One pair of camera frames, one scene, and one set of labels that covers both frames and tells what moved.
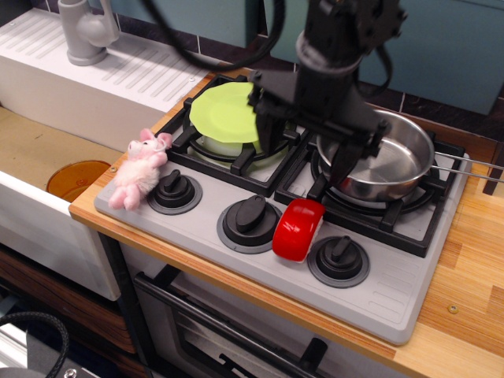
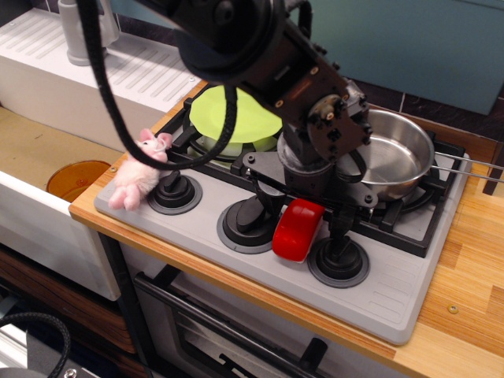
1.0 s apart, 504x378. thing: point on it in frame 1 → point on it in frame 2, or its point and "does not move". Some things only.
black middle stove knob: (247, 226) does not move
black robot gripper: (321, 95) → (301, 168)
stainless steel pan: (402, 168) does not move
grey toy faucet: (87, 35) does not move
